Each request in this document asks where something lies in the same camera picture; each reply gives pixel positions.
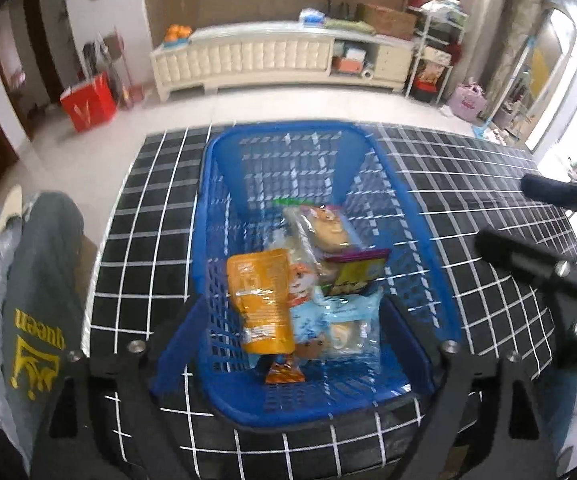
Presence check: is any person's blue trouser leg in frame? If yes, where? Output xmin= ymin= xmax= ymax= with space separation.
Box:
xmin=533 ymin=372 xmax=577 ymax=480

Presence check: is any brown cardboard box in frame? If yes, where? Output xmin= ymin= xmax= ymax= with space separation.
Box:
xmin=356 ymin=4 xmax=418 ymax=41

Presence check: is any silver standing air conditioner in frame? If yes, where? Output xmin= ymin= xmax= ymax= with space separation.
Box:
xmin=466 ymin=0 xmax=517 ymax=96

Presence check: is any blue plastic basket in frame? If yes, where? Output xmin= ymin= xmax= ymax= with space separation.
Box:
xmin=149 ymin=121 xmax=469 ymax=428

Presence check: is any light blue cookie packet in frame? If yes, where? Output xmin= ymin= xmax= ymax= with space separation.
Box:
xmin=288 ymin=287 xmax=384 ymax=378

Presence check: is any patterned beige curtain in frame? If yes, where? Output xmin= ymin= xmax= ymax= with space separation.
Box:
xmin=489 ymin=0 xmax=549 ymax=121

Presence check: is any pink bag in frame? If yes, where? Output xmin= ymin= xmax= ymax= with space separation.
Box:
xmin=447 ymin=80 xmax=487 ymax=121

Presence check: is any arched standing mirror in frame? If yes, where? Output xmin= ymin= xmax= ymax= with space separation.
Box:
xmin=501 ymin=7 xmax=577 ymax=156

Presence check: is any cream TV cabinet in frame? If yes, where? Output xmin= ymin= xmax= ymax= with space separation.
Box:
xmin=149 ymin=21 xmax=415 ymax=102

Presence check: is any white shelf rack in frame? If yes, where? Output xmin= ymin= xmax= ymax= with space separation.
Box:
xmin=403 ymin=0 xmax=469 ymax=103

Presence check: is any green cushion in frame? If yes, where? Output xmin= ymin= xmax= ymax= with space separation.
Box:
xmin=323 ymin=17 xmax=377 ymax=36

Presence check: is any purple snack packet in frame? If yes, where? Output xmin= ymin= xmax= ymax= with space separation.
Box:
xmin=325 ymin=249 xmax=390 ymax=297

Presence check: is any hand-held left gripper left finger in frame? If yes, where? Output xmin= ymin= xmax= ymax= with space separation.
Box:
xmin=28 ymin=295 xmax=210 ymax=480

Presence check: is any cartoon print cake packet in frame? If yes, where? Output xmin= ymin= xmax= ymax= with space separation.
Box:
xmin=281 ymin=204 xmax=364 ymax=306

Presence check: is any pile of oranges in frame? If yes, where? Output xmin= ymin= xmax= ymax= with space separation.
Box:
xmin=164 ymin=24 xmax=192 ymax=47

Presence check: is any small orange-red snack packet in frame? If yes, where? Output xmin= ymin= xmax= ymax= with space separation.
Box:
xmin=266 ymin=355 xmax=305 ymax=386

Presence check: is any orange snack packet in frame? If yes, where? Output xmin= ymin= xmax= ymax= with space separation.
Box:
xmin=226 ymin=248 xmax=295 ymax=354

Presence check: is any grey sweatshirt yellow print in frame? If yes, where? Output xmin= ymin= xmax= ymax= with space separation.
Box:
xmin=0 ymin=191 xmax=92 ymax=461

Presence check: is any red paper bag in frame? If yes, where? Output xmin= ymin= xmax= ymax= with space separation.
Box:
xmin=60 ymin=72 xmax=118 ymax=133

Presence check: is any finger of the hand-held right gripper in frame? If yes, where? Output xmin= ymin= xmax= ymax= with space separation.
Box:
xmin=523 ymin=173 xmax=577 ymax=211
xmin=477 ymin=229 xmax=572 ymax=291

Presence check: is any black checked tablecloth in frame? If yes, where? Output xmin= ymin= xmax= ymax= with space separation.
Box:
xmin=82 ymin=122 xmax=577 ymax=478

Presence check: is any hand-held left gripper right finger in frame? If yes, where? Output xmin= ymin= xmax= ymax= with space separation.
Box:
xmin=381 ymin=296 xmax=559 ymax=480

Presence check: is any cream cloth piece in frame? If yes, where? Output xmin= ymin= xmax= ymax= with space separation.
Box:
xmin=0 ymin=185 xmax=24 ymax=236

